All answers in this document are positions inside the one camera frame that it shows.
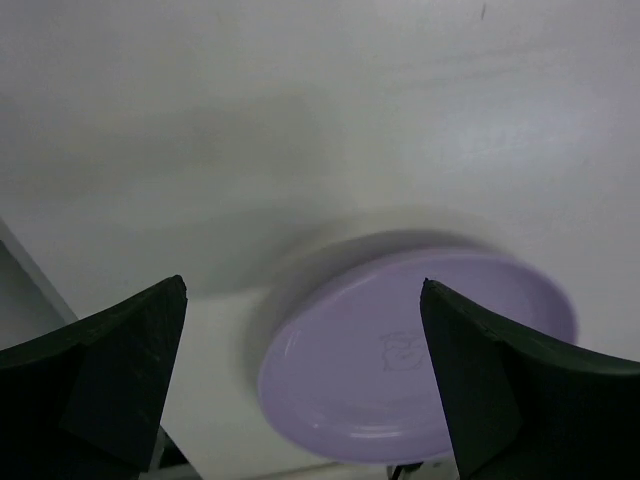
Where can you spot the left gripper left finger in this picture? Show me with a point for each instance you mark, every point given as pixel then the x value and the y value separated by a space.
pixel 85 401

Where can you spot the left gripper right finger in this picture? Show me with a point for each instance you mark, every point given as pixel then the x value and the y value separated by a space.
pixel 520 404

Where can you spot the near left purple plate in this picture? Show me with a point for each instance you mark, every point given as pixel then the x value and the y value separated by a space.
pixel 348 376

